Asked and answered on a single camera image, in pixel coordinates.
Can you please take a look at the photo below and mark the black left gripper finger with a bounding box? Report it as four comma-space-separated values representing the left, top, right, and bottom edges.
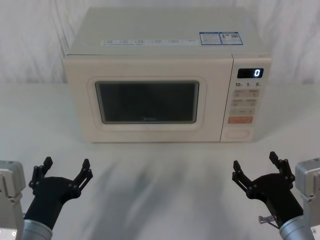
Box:
28, 156, 54, 195
67, 158, 94, 199

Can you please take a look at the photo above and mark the cream microwave oven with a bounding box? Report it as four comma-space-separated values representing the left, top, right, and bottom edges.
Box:
62, 6, 273, 144

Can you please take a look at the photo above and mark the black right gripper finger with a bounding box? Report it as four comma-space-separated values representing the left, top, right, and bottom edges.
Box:
231, 160, 256, 198
268, 151, 296, 191

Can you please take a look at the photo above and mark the white curtain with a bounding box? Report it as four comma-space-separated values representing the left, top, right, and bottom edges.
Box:
0, 0, 320, 86

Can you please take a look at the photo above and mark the white table cloth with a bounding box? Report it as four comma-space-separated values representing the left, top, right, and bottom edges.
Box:
0, 82, 320, 240

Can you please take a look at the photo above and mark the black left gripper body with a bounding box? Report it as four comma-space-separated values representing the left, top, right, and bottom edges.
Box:
24, 176, 77, 230

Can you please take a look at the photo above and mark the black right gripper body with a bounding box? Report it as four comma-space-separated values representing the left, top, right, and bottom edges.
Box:
246, 174, 304, 227

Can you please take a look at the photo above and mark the thin dark cable silver plug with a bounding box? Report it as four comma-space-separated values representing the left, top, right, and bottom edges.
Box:
258, 213, 282, 230

